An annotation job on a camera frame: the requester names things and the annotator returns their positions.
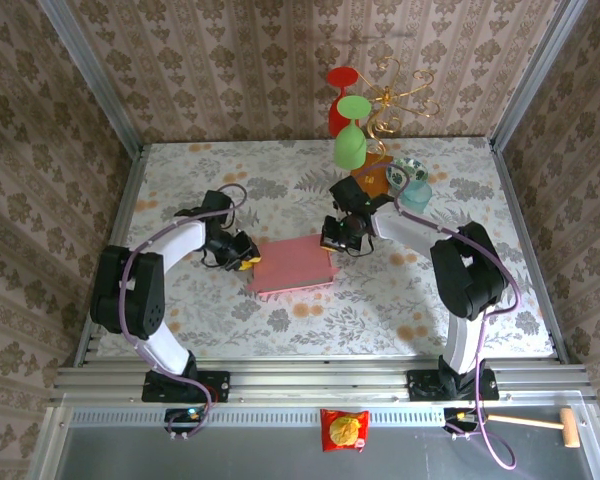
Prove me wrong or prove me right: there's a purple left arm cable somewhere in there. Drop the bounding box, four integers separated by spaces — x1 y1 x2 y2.
117 182 249 441

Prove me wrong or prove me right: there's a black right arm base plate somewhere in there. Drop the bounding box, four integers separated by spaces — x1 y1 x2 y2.
406 368 501 402

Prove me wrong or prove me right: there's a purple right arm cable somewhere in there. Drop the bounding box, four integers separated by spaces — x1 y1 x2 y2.
353 167 524 471

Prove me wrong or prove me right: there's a red snack packet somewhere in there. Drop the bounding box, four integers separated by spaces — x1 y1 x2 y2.
319 408 371 454

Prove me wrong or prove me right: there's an aluminium frame post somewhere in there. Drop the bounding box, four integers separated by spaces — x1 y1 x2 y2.
485 0 590 154
35 0 145 159

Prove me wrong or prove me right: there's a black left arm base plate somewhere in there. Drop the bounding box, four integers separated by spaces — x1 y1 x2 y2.
140 369 231 404

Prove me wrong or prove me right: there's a grey slotted cable duct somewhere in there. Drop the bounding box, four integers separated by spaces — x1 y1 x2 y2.
67 405 589 427

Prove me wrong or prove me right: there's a gold wire glass rack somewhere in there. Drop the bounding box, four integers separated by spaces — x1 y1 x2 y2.
354 56 441 157

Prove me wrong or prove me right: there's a leaf patterned bowl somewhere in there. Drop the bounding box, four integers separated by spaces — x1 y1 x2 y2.
385 156 429 191

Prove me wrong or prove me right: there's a red wine glass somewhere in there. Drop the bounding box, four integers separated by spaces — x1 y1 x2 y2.
326 67 364 137

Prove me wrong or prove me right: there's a wooden mallet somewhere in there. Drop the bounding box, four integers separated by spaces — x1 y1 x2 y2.
487 407 581 449

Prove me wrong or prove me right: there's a teal plastic cup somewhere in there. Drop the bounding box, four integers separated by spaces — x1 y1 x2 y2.
397 179 434 220

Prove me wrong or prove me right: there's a brown wooden rack base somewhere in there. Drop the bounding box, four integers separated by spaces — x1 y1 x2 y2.
350 152 396 199

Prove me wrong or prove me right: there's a pink and white paper box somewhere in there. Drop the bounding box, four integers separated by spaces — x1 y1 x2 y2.
247 234 339 302

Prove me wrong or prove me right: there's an aluminium table side rail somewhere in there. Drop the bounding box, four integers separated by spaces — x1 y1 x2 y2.
488 138 570 364
73 144 147 367

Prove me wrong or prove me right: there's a grey metal shelf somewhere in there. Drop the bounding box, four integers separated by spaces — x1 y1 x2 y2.
29 407 600 480

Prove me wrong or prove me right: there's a green wine glass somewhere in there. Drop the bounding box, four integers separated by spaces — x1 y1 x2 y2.
333 95 373 170

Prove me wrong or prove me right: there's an aluminium mounting rail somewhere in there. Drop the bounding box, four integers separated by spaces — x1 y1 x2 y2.
49 357 600 406

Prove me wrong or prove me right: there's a floral table cover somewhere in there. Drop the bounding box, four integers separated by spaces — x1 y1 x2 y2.
97 138 556 359

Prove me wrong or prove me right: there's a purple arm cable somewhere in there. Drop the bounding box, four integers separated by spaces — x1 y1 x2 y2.
117 182 249 441
353 167 524 471

